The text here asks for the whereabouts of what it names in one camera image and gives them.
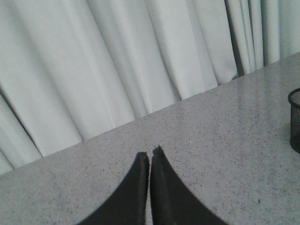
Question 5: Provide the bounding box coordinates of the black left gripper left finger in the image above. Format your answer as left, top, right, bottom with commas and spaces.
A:
80, 152, 150, 225

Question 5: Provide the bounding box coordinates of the black mesh pen bucket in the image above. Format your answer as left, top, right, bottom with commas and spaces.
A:
288, 88, 300, 153

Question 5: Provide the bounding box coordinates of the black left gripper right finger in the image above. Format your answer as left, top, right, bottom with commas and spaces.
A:
150, 146, 226, 225

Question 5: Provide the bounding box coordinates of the light grey curtain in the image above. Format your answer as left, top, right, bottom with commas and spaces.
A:
0, 0, 300, 173

